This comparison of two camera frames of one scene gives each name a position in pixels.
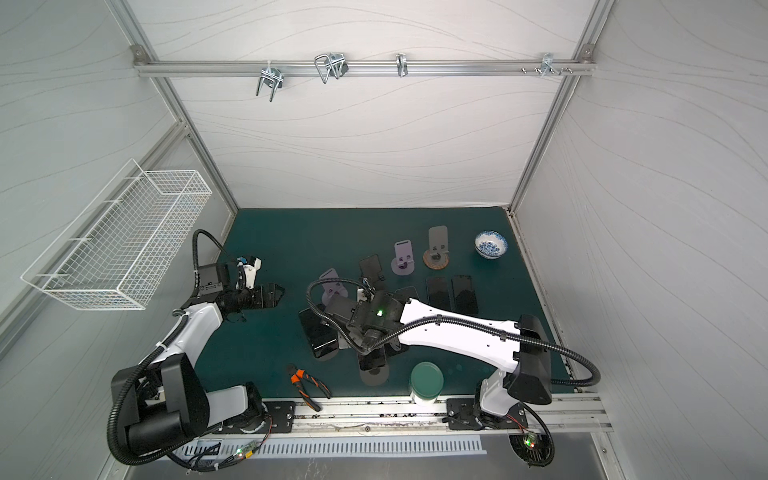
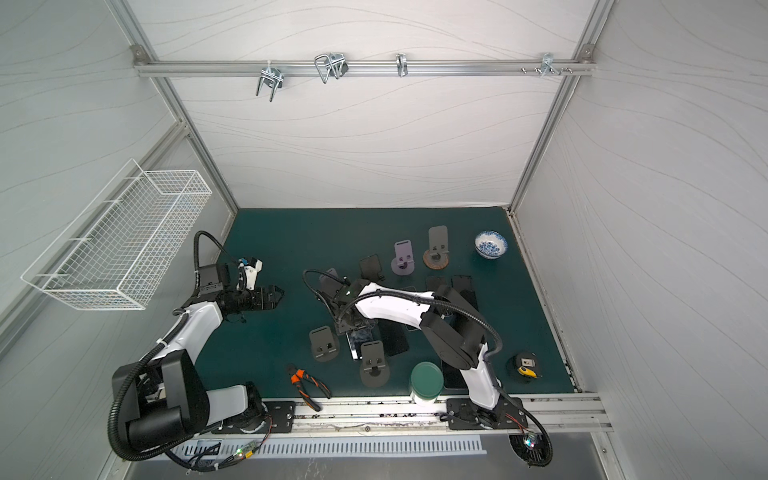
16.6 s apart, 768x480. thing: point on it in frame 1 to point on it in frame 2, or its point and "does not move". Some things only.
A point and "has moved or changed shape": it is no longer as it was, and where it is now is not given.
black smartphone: x=321 y=333 has moved or changed shape
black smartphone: x=372 y=360 to x=452 y=377
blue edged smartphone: x=438 y=292 does not move
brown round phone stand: x=437 y=256 does not move
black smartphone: x=463 y=296 does not move
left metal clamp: x=273 y=77 does not move
